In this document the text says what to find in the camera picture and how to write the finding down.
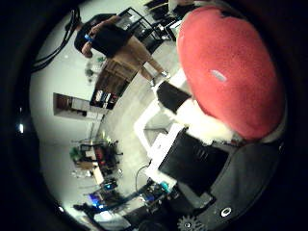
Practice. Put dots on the person in dark clothes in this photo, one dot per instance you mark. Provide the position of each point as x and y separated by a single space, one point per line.
117 45

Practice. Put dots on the cluttered desk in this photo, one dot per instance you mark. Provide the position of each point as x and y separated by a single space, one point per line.
96 160

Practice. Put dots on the red and white plush toy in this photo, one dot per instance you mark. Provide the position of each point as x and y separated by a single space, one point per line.
229 70

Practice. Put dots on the dark wooden shelf unit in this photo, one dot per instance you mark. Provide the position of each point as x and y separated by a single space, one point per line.
110 85

